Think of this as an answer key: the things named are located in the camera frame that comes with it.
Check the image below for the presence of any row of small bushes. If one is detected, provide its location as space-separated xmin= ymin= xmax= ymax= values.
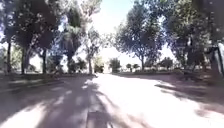
xmin=93 ymin=57 xmax=175 ymax=74

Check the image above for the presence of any tree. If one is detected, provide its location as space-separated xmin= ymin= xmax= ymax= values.
xmin=112 ymin=0 xmax=168 ymax=72

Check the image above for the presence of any pale paved path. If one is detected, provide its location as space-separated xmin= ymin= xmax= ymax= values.
xmin=0 ymin=73 xmax=224 ymax=128

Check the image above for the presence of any row of trees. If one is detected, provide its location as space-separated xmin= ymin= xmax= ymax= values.
xmin=0 ymin=0 xmax=105 ymax=76

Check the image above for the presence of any dirt and grass verge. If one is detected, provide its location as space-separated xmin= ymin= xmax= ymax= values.
xmin=113 ymin=69 xmax=224 ymax=88
xmin=0 ymin=72 xmax=96 ymax=93

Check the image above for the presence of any group of trees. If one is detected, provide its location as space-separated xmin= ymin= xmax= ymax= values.
xmin=162 ymin=0 xmax=224 ymax=78

